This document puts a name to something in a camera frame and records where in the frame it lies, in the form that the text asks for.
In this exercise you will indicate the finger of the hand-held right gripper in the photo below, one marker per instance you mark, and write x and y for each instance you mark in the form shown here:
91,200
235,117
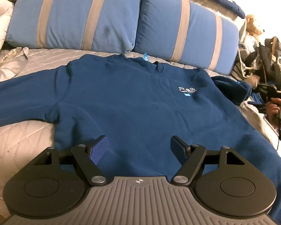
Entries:
258,106
257,88

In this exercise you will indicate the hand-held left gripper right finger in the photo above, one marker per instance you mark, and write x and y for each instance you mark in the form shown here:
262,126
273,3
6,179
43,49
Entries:
178,148

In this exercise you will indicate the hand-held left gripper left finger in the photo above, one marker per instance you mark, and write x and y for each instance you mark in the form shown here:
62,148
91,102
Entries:
97,150

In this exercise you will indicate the dark blue sweatshirt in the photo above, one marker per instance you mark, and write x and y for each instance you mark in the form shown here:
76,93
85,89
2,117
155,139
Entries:
135,103

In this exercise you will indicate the person's right hand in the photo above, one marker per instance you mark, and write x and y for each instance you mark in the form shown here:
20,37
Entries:
272,109

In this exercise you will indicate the bright blue knitted cloth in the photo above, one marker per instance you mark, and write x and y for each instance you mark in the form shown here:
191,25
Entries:
260,98

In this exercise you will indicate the tan teddy bear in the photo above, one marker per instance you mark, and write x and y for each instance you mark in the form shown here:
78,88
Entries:
254,25

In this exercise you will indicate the grey quilted bedspread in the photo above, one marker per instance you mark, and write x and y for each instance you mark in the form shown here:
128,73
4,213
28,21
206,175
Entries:
21,140

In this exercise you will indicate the blue pillow with grey stripes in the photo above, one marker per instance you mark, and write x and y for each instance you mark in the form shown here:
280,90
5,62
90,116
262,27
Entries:
189,30
70,16

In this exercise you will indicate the grey satin cloth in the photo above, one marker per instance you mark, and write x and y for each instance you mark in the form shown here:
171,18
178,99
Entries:
13,59

